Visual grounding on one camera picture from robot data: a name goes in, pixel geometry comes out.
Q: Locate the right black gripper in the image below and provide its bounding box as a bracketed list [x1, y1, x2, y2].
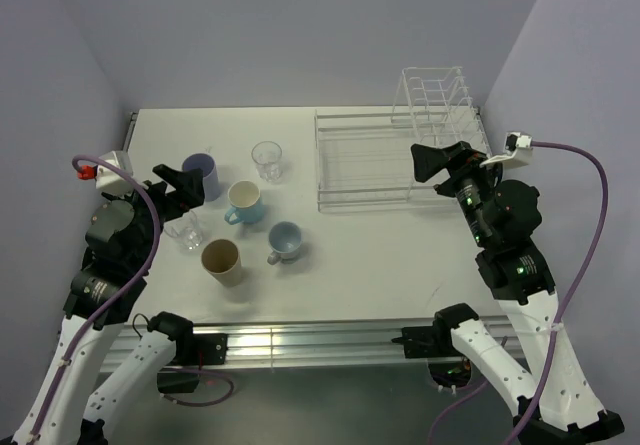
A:
[409, 138, 507, 245]

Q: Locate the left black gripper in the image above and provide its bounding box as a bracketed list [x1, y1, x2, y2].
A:
[104, 163, 203, 270]

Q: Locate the purple plastic cup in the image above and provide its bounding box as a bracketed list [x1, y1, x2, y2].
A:
[182, 153, 222, 202]

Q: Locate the light blue mug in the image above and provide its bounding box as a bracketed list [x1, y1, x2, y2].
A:
[224, 180, 265, 225]

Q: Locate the clear faceted glass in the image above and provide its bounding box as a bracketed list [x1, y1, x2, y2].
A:
[251, 141, 282, 183]

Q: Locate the grey-blue ceramic cup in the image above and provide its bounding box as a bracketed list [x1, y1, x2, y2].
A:
[267, 221, 302, 265]

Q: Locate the clear glass near left arm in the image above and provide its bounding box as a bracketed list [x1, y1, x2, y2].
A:
[164, 211, 204, 251]

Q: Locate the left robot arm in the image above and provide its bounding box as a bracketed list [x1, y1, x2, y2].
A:
[4, 156, 204, 444]

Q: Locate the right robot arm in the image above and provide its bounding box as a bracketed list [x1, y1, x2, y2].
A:
[394, 132, 625, 444]

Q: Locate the beige paper cup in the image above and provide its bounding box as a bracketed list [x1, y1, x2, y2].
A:
[201, 239, 243, 287]

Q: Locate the white wire dish rack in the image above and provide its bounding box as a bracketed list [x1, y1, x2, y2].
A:
[314, 66, 491, 213]

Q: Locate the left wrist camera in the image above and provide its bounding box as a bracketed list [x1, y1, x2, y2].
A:
[77, 151, 134, 196]

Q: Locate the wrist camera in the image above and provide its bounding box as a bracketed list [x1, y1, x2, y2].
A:
[77, 151, 134, 196]
[480, 131, 533, 169]

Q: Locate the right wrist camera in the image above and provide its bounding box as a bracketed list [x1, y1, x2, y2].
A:
[480, 131, 533, 169]

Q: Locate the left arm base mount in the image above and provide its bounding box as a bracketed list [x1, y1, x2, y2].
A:
[147, 311, 228, 368]

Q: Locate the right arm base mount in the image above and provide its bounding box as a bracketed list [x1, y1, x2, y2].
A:
[391, 326, 443, 359]

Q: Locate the aluminium rail frame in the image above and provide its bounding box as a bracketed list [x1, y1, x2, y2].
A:
[97, 314, 531, 374]

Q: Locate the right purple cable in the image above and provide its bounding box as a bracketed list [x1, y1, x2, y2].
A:
[427, 138, 611, 445]

